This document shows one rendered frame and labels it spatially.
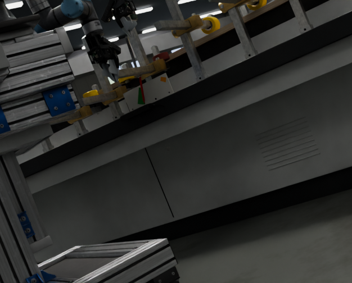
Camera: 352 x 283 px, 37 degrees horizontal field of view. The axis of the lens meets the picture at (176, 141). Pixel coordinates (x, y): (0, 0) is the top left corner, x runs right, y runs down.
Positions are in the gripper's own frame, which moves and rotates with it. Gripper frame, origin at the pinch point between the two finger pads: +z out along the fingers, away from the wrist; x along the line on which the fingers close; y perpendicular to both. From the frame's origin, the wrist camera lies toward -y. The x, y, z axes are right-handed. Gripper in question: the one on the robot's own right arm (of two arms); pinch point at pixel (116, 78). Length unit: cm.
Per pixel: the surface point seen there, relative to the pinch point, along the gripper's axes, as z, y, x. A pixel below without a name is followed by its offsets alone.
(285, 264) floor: 83, 26, 51
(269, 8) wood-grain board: -6, -50, 55
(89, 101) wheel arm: 1.9, -8.0, -23.6
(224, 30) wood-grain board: -6, -50, 32
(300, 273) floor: 83, 37, 59
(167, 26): -10.8, -8.5, 26.4
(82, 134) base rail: 12, -30, -52
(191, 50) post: -1.2, -30.7, 21.7
